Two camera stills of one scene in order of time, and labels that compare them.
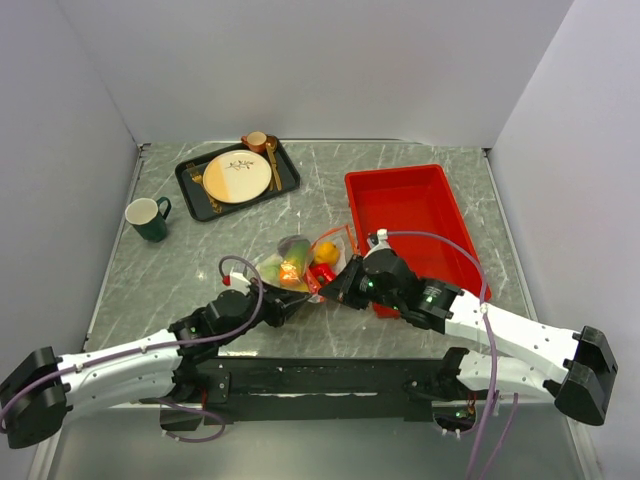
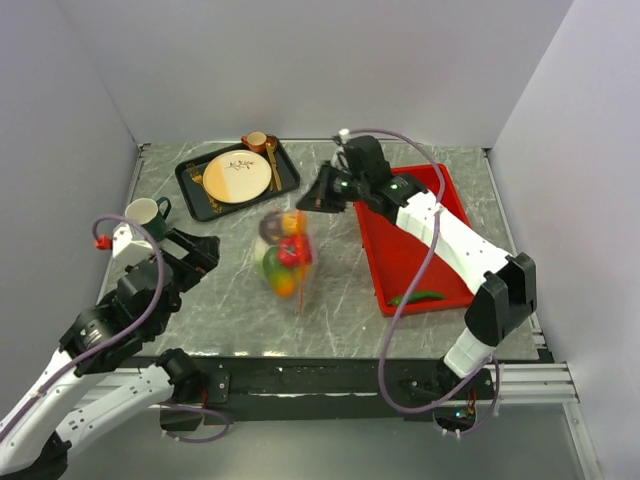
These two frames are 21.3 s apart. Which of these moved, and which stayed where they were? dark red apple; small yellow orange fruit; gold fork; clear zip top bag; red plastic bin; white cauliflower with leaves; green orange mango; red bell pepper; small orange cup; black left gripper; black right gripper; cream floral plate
Moved: green orange mango; clear zip top bag; small yellow orange fruit; dark red apple; white cauliflower with leaves; black left gripper; black right gripper; red bell pepper
Stayed: gold fork; red plastic bin; cream floral plate; small orange cup
